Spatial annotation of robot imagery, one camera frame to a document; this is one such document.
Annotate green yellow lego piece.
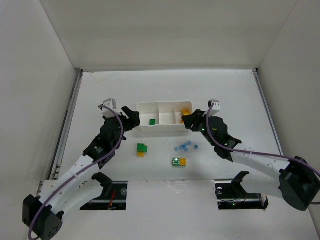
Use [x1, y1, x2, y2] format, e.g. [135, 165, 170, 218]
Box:
[149, 119, 156, 126]

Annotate green yellow lego block pair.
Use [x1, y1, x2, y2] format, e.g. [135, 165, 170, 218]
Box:
[172, 158, 187, 168]

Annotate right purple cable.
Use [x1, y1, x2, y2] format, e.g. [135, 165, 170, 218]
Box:
[205, 102, 320, 208]

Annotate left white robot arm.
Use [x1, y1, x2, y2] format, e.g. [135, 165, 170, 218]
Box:
[22, 104, 141, 240]

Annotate purple cable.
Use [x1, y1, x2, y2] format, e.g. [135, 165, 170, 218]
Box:
[27, 104, 127, 240]
[205, 102, 320, 208]

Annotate green and yellow lego stack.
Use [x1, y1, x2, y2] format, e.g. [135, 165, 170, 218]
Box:
[136, 143, 148, 158]

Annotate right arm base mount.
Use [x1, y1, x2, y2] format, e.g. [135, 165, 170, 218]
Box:
[215, 179, 269, 210]

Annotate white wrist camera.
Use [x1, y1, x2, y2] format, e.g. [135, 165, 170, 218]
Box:
[98, 98, 118, 118]
[207, 99, 221, 116]

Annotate light blue lego pile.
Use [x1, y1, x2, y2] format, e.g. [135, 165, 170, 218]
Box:
[173, 141, 192, 152]

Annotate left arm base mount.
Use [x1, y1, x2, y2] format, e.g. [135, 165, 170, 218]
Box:
[80, 181, 128, 211]

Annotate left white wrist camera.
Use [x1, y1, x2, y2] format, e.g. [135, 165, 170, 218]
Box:
[98, 98, 118, 118]

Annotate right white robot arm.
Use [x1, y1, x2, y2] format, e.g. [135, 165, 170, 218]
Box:
[181, 109, 320, 211]

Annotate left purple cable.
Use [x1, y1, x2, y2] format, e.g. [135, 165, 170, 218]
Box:
[27, 104, 127, 240]

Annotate yellow lego piece with flower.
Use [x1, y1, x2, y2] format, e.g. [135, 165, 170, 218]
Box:
[180, 108, 191, 124]

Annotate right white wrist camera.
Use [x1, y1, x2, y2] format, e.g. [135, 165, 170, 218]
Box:
[207, 99, 221, 116]

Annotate white three-compartment tray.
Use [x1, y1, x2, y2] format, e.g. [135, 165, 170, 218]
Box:
[136, 101, 193, 136]

